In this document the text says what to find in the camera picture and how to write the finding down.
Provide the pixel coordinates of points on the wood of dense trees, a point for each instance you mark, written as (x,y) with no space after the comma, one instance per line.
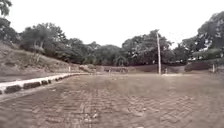
(100,53)

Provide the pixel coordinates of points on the low earth bank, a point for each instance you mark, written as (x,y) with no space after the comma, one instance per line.
(140,69)

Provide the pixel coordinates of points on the brown brick paved road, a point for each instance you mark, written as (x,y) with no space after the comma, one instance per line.
(126,100)

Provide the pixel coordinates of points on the tall pale pole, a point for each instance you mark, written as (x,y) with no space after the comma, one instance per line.
(159,53)

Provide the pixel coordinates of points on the grassy earth slope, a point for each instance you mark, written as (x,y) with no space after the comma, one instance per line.
(30,63)

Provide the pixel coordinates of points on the black and white kerb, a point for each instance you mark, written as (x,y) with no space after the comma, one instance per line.
(30,84)

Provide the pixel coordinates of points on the dark trimmed hedge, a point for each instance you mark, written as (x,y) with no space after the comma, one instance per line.
(203,64)

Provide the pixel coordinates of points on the short white post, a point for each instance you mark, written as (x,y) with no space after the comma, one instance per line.
(213,68)
(69,69)

